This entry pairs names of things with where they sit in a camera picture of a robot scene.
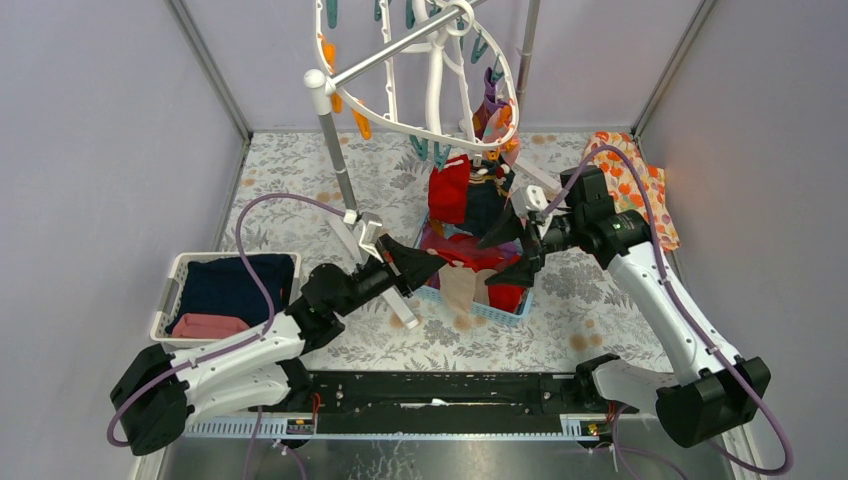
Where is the metal drying rack stand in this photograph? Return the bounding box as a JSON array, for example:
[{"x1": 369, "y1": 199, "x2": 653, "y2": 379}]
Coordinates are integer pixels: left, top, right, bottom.
[{"x1": 303, "y1": 0, "x2": 564, "y2": 331}]

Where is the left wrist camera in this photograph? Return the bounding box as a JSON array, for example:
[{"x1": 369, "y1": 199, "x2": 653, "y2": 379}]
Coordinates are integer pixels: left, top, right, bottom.
[{"x1": 339, "y1": 209, "x2": 383, "y2": 259}]

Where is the navy folded cloth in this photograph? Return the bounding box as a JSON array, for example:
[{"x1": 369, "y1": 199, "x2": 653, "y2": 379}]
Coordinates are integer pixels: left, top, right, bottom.
[{"x1": 166, "y1": 253, "x2": 296, "y2": 335}]

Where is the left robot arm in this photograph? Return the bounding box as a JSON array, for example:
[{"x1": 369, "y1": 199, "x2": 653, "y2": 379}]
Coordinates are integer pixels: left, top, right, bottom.
[{"x1": 106, "y1": 234, "x2": 447, "y2": 457}]

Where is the white clip hanger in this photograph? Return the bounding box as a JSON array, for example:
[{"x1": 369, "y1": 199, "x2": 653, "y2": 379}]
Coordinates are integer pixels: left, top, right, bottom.
[{"x1": 303, "y1": 1, "x2": 521, "y2": 151}]

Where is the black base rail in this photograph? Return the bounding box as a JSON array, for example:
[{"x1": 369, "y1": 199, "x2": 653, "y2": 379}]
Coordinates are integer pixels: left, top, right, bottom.
[{"x1": 267, "y1": 370, "x2": 615, "y2": 437}]

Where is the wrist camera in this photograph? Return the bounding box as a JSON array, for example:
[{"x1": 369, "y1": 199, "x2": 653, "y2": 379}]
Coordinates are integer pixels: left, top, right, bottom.
[
  {"x1": 339, "y1": 209, "x2": 383, "y2": 259},
  {"x1": 511, "y1": 185, "x2": 549, "y2": 219}
]

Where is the white plastic basket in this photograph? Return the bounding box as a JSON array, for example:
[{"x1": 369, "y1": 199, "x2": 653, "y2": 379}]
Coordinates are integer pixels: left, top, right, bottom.
[{"x1": 150, "y1": 251, "x2": 303, "y2": 350}]

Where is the orange floral cloth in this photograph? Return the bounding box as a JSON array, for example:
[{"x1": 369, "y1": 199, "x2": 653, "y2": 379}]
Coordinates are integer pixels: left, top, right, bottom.
[{"x1": 584, "y1": 131, "x2": 680, "y2": 251}]

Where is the red santa sock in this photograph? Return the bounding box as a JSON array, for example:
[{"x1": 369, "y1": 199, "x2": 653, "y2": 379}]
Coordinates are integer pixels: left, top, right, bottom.
[{"x1": 487, "y1": 284, "x2": 527, "y2": 314}]

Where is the blue plastic basket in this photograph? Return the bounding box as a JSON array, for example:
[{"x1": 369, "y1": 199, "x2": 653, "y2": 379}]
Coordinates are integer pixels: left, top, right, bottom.
[{"x1": 414, "y1": 211, "x2": 534, "y2": 327}]

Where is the floral table mat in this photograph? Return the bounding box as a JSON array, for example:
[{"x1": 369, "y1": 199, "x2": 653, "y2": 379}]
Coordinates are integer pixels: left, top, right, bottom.
[{"x1": 186, "y1": 129, "x2": 690, "y2": 374}]

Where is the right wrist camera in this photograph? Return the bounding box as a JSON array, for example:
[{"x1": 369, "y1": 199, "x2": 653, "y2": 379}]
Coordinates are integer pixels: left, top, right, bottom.
[{"x1": 511, "y1": 185, "x2": 549, "y2": 219}]

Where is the pink folded cloth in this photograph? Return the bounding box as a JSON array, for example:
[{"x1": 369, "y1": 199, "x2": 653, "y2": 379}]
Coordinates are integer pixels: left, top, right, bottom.
[{"x1": 171, "y1": 313, "x2": 250, "y2": 340}]

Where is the purple patterned sock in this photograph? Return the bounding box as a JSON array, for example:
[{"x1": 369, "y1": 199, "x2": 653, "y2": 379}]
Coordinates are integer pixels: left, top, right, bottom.
[{"x1": 472, "y1": 67, "x2": 514, "y2": 142}]

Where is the navy christmas sock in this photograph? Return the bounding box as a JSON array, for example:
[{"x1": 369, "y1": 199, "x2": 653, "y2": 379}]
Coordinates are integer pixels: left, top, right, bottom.
[{"x1": 457, "y1": 160, "x2": 515, "y2": 237}]

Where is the purple patchwork sock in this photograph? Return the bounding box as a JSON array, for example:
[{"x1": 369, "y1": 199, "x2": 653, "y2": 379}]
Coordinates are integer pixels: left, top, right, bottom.
[{"x1": 418, "y1": 221, "x2": 452, "y2": 252}]

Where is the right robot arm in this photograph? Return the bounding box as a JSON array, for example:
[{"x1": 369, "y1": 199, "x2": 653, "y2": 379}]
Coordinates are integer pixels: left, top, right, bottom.
[{"x1": 480, "y1": 166, "x2": 771, "y2": 448}]

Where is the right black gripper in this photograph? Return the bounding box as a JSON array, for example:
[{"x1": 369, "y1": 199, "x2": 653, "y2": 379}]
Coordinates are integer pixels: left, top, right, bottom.
[{"x1": 474, "y1": 197, "x2": 583, "y2": 289}]

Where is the red beige sock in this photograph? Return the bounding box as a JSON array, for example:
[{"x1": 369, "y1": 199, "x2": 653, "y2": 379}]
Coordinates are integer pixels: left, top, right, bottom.
[{"x1": 426, "y1": 238, "x2": 515, "y2": 315}]

